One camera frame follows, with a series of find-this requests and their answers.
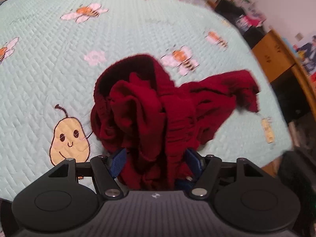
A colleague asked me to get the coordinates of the dark red knit garment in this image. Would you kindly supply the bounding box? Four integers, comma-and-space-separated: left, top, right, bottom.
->
90, 55, 259, 190

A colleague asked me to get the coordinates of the black chair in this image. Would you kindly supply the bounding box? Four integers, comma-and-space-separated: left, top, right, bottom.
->
215, 0, 246, 26

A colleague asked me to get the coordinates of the mint quilted bee bedspread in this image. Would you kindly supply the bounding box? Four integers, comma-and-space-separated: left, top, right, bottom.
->
1, 0, 292, 201

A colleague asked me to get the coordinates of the orange wooden cabinet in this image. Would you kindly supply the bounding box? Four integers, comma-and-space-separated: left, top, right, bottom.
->
252, 30, 315, 122

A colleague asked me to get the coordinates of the anime character poster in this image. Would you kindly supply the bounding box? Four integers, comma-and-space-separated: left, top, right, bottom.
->
293, 33, 315, 76

